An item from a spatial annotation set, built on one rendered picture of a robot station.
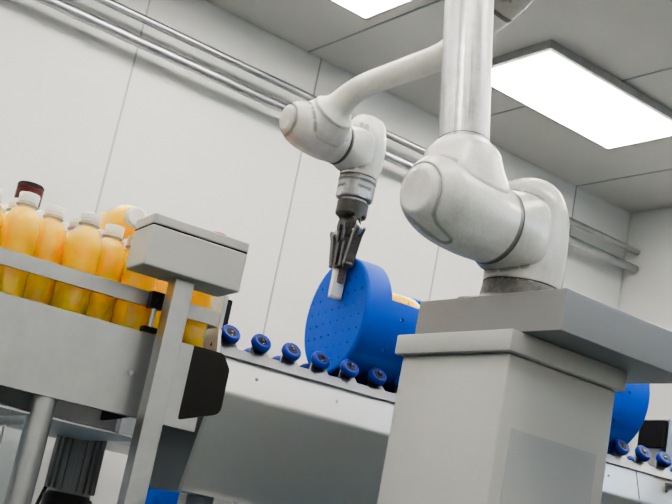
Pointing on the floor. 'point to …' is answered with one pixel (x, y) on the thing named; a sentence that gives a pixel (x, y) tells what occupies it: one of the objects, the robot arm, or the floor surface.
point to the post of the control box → (156, 392)
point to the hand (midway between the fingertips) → (337, 284)
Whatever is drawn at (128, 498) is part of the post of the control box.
